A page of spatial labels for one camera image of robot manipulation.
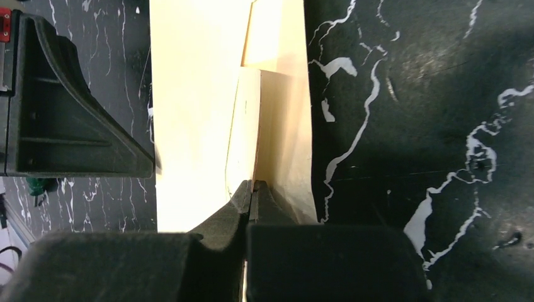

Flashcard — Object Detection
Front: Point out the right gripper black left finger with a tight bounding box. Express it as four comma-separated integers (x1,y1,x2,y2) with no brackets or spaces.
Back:
1,181,253,301

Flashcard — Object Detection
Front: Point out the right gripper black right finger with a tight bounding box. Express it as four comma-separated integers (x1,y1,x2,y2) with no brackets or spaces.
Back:
246,181,430,301

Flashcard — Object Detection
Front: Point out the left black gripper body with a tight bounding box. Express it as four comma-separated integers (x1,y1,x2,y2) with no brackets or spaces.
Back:
1,7,13,176

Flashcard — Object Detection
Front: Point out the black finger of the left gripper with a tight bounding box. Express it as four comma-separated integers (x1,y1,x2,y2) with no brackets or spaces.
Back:
4,13,155,178

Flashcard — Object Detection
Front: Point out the tan letter paper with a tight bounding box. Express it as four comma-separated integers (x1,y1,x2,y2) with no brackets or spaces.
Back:
225,66,293,201

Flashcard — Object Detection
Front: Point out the cream envelope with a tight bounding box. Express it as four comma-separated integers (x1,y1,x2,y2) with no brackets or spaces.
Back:
150,1,317,232

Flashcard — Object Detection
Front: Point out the green handled screwdriver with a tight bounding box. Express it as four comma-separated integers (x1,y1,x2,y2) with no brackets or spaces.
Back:
25,177,55,207

